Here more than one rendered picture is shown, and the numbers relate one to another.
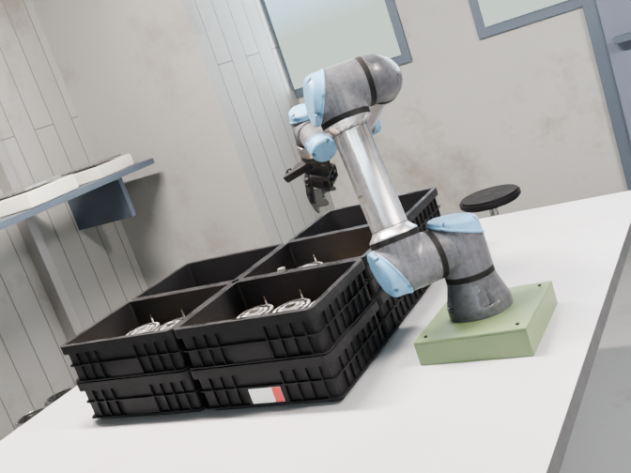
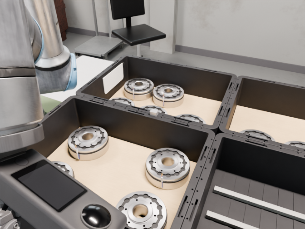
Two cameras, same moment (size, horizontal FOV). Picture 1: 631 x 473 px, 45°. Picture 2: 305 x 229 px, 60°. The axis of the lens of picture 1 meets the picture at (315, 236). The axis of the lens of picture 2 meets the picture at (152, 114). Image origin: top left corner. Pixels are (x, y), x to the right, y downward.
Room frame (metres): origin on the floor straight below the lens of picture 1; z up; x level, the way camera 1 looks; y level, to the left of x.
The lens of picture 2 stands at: (2.45, 0.04, 1.31)
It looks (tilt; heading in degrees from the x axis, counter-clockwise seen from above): 36 degrees down; 172
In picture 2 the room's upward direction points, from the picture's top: straight up
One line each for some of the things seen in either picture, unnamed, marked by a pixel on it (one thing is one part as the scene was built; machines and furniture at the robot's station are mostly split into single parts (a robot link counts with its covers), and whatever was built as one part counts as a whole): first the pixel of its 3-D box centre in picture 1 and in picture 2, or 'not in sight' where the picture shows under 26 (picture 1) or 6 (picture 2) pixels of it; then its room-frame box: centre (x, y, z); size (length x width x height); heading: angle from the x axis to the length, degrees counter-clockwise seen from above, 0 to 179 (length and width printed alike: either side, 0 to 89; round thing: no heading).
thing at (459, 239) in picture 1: (456, 243); not in sight; (1.67, -0.30, 0.92); 0.13 x 0.12 x 0.14; 100
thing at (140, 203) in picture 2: not in sight; (140, 211); (2.15, 0.06, 0.86); 0.05 x 0.05 x 0.01
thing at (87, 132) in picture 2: not in sight; (87, 136); (1.91, -0.06, 0.86); 0.05 x 0.05 x 0.01
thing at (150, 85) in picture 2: not in sight; (139, 85); (1.66, 0.10, 0.86); 0.10 x 0.10 x 0.01
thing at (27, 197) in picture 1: (29, 195); not in sight; (3.72, 1.23, 1.25); 0.38 x 0.36 x 0.09; 147
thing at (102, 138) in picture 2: not in sight; (88, 138); (1.91, -0.06, 0.86); 0.10 x 0.10 x 0.01
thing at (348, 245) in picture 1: (328, 269); (108, 169); (2.03, 0.00, 0.87); 0.40 x 0.30 x 0.11; 59
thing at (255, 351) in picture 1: (277, 316); (159, 101); (1.78, 0.15, 0.87); 0.40 x 0.30 x 0.11; 59
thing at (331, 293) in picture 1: (269, 297); (160, 87); (1.78, 0.15, 0.92); 0.40 x 0.30 x 0.02; 59
